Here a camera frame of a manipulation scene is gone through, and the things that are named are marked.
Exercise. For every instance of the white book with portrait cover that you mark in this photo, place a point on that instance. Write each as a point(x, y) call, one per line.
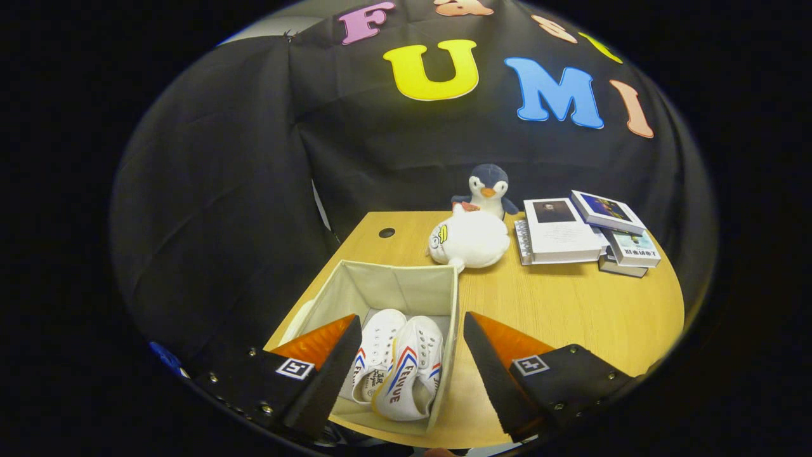
point(561, 235)

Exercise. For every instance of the book with blue picture cover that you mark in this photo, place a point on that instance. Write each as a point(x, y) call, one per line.
point(609, 212)

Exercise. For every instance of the penguin plush toy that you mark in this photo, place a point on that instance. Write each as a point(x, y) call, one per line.
point(488, 187)

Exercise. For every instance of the blue object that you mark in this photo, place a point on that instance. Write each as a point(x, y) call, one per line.
point(166, 357)

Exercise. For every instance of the white plush toy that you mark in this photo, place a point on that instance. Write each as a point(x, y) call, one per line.
point(472, 241)

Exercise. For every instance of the grey fabric storage box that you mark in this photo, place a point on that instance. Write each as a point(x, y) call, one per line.
point(393, 289)

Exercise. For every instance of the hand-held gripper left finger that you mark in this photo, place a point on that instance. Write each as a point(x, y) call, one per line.
point(320, 387)

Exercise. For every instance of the dark grey book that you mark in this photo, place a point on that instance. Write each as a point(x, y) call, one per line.
point(625, 270)

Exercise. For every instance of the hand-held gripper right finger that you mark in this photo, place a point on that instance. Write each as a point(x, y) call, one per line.
point(498, 387)

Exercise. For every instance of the book with pale green cover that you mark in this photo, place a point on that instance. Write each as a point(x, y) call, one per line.
point(637, 251)

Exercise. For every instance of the white striped canvas shoe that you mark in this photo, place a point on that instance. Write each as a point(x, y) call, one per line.
point(415, 362)
point(380, 336)

